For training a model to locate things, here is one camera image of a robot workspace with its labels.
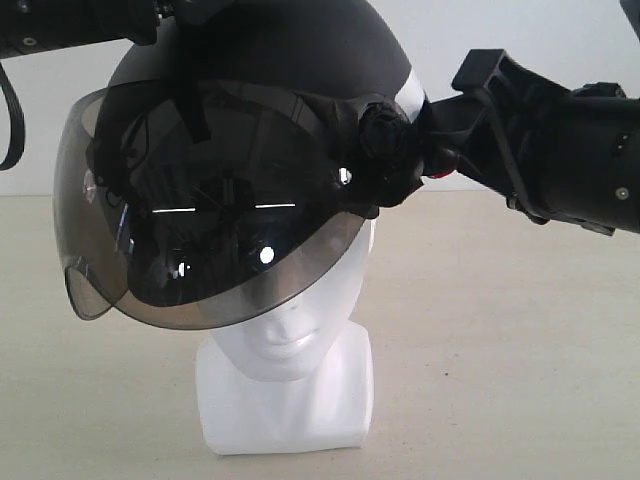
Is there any white foam mannequin head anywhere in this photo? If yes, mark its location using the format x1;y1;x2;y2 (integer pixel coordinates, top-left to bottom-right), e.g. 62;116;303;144
195;221;376;456

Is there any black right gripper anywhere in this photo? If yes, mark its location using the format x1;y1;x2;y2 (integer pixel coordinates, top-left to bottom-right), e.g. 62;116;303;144
424;47;616;236

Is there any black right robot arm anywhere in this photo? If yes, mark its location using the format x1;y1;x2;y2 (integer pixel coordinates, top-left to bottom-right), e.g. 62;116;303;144
419;49;639;236

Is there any black helmet with tinted visor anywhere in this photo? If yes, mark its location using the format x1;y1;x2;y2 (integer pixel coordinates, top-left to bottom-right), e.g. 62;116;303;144
53;1;429;330

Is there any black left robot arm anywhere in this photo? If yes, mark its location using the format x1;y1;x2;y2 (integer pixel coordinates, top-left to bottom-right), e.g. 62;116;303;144
1;0;231;59

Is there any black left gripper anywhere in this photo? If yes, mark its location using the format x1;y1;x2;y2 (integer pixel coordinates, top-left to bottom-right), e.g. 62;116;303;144
124;0;233;45

